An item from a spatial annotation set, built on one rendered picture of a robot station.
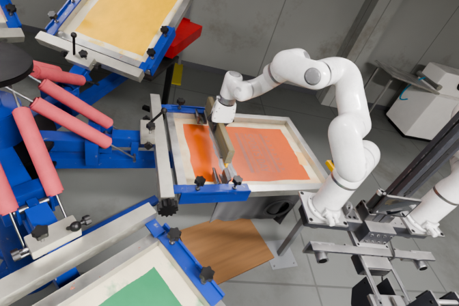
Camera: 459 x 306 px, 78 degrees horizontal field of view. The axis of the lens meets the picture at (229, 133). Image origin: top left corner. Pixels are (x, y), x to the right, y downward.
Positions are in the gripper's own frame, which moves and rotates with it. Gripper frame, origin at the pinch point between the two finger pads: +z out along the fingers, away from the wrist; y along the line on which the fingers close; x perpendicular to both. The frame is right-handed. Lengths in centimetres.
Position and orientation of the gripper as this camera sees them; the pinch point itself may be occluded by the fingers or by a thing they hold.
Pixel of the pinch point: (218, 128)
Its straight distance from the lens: 132.6
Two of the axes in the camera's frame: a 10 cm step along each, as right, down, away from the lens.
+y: 9.3, 0.4, 3.7
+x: -2.6, -6.4, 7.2
